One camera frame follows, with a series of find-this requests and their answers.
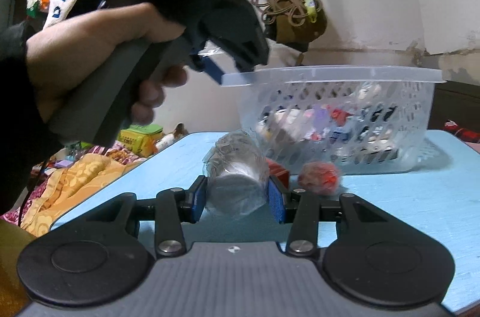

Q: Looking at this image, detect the red patterned blanket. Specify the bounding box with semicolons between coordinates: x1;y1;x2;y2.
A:
442;120;480;145

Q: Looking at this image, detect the white paper cup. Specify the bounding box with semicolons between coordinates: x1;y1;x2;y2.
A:
202;130;271;216

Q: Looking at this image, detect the red item in clear wrap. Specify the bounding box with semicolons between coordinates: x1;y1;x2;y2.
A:
298;161;344;196

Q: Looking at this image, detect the pink floral cloth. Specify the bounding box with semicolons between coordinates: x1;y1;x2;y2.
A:
77;141;149;168

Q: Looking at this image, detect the brown hanging bag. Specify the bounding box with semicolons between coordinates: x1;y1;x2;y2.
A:
251;0;328;53

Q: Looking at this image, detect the person's left hand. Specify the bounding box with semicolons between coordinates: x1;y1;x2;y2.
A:
24;1;189;126

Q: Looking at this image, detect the green box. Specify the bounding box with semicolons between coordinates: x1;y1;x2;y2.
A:
119;124;164;156

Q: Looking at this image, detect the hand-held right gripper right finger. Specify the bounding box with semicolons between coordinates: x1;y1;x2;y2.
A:
267;176;387;258

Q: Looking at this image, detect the dark wooden headboard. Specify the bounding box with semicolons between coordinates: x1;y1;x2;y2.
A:
427;79;480;132

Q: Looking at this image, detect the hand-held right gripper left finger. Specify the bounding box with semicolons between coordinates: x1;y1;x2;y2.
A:
84;175;209;258

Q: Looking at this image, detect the clear plastic basket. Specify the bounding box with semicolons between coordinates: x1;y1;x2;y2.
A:
221;65;448;175

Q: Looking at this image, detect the black cable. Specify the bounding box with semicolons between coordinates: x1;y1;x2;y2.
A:
17;156;51;228

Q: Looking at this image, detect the orange blanket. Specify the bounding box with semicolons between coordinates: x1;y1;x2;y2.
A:
0;154;147;317

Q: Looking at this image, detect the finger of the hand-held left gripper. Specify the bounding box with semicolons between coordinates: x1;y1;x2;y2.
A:
188;50;226;86
232;36;270;75

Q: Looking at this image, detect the red packet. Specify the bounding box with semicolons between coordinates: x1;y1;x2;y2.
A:
264;157;290;190

